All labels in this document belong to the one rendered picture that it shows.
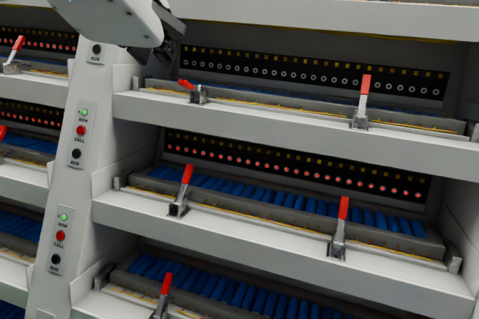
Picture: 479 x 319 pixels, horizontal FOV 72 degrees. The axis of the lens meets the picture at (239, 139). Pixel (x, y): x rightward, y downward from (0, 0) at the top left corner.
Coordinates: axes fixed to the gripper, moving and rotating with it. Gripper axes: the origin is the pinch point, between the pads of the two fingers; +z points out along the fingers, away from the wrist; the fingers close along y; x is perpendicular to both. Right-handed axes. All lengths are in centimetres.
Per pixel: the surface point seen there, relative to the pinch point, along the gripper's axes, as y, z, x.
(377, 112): 29.9, 20.4, 3.9
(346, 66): 24.0, 27.4, 15.2
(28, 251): -33, 29, -35
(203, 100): 1.4, 16.5, 0.1
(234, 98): 5.7, 19.7, 2.4
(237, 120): 8.5, 15.6, -2.8
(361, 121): 27.4, 17.7, 0.9
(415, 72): 36.3, 27.3, 15.4
